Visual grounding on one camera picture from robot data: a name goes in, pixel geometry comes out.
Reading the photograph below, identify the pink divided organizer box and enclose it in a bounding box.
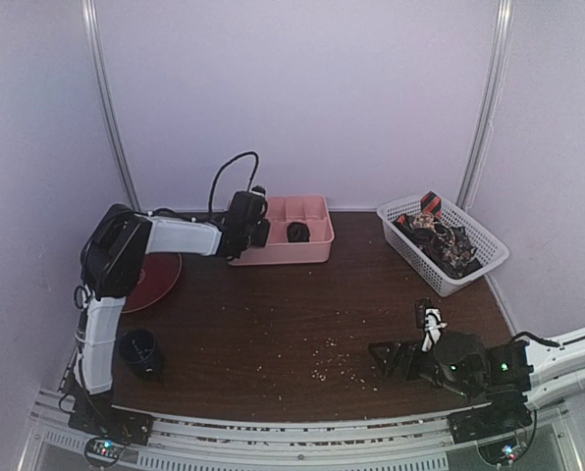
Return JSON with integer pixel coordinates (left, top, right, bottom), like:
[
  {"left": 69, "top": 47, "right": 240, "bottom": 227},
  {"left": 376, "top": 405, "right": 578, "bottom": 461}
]
[{"left": 230, "top": 195, "right": 335, "bottom": 266}]

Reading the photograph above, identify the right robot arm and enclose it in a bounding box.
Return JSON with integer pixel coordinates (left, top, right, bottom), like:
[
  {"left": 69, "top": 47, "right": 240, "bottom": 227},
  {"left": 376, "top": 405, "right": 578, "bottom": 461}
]
[{"left": 368, "top": 315, "right": 585, "bottom": 444}]

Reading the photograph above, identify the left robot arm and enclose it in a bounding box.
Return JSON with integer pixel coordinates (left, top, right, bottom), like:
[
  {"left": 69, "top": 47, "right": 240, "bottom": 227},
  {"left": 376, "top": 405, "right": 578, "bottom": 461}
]
[{"left": 73, "top": 185, "right": 270, "bottom": 436}]

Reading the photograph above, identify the dark patterned ties pile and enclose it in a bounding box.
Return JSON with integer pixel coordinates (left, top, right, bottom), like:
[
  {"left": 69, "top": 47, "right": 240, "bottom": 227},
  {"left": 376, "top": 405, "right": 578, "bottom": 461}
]
[{"left": 393, "top": 212, "right": 483, "bottom": 280}]

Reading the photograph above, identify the rolled black tie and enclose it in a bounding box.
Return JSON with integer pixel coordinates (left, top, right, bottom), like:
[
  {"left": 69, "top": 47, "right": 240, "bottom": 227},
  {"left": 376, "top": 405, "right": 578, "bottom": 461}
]
[{"left": 287, "top": 221, "right": 310, "bottom": 243}]

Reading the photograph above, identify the red round plate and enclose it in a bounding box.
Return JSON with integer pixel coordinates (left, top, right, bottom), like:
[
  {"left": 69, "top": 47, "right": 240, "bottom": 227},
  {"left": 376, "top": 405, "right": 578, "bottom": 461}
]
[{"left": 123, "top": 253, "right": 183, "bottom": 314}]

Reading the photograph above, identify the white plastic mesh basket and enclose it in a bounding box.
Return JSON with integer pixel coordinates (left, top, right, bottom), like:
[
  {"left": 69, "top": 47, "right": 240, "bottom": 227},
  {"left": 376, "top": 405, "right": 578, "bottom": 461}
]
[{"left": 377, "top": 191, "right": 509, "bottom": 297}]

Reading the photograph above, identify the right circuit board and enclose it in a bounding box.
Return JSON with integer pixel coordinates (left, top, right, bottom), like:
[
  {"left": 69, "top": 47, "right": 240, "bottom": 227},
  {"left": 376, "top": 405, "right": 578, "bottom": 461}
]
[{"left": 489, "top": 441, "right": 527, "bottom": 467}]

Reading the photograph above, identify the circuit board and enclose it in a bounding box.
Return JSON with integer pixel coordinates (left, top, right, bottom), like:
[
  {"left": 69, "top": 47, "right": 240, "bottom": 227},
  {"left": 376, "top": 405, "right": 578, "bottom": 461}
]
[
  {"left": 82, "top": 437, "right": 127, "bottom": 467},
  {"left": 489, "top": 441, "right": 527, "bottom": 467}
]

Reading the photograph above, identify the red black striped tie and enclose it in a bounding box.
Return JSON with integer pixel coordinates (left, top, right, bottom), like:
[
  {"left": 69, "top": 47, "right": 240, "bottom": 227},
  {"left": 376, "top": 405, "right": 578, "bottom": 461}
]
[{"left": 420, "top": 191, "right": 442, "bottom": 220}]

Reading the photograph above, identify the dark blue cup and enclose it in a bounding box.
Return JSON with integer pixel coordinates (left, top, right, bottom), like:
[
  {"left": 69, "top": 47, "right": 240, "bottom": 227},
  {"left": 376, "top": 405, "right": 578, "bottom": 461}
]
[{"left": 118, "top": 329, "right": 165, "bottom": 381}]

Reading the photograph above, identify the left circuit board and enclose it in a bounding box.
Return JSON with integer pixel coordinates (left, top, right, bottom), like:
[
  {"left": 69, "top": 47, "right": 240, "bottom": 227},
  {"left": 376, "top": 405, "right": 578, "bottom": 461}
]
[{"left": 82, "top": 437, "right": 127, "bottom": 467}]

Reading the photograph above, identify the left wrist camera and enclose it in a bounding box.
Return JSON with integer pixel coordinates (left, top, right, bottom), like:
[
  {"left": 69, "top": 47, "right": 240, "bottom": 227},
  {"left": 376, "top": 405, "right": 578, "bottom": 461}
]
[{"left": 250, "top": 185, "right": 266, "bottom": 198}]

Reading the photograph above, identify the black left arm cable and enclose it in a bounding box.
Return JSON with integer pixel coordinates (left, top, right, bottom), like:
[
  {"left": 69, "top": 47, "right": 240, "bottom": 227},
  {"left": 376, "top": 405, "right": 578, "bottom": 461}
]
[{"left": 206, "top": 150, "right": 261, "bottom": 217}]

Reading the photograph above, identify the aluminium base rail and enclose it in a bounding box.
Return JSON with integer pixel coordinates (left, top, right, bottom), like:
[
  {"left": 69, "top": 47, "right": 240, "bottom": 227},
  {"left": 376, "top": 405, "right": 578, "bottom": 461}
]
[{"left": 14, "top": 390, "right": 584, "bottom": 470}]

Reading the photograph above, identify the right aluminium corner post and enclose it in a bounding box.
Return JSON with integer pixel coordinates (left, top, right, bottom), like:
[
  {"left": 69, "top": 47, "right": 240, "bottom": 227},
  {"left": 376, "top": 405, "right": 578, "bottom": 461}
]
[{"left": 456, "top": 0, "right": 513, "bottom": 211}]

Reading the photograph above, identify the aluminium corner post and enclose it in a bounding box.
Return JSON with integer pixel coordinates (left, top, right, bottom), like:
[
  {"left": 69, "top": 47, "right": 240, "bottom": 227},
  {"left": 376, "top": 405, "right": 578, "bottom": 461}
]
[
  {"left": 80, "top": 0, "right": 141, "bottom": 210},
  {"left": 456, "top": 0, "right": 513, "bottom": 211}
]

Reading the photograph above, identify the left aluminium corner post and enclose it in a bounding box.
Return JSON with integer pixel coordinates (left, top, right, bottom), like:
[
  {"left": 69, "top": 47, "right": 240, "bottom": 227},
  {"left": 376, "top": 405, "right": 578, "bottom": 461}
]
[{"left": 80, "top": 0, "right": 141, "bottom": 210}]

